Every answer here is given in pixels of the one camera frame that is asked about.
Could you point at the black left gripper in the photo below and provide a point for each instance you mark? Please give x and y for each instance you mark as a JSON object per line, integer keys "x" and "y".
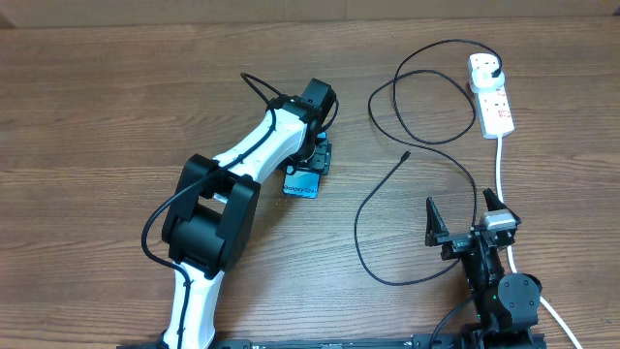
{"x": 320, "y": 161}

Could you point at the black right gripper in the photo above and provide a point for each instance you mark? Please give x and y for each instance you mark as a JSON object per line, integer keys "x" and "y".
{"x": 456, "y": 243}

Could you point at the black Samsung Galaxy smartphone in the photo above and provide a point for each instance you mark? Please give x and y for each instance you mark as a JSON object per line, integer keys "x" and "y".
{"x": 302, "y": 184}

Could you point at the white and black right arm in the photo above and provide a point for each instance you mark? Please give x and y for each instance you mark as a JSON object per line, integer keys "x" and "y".
{"x": 506, "y": 303}

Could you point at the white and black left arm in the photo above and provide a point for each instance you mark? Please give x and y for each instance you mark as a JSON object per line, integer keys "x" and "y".
{"x": 211, "y": 214}

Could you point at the white USB charger adapter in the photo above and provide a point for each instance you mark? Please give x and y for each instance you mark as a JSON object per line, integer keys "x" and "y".
{"x": 483, "y": 81}

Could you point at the white power strip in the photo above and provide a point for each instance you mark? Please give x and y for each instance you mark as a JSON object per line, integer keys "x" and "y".
{"x": 493, "y": 108}

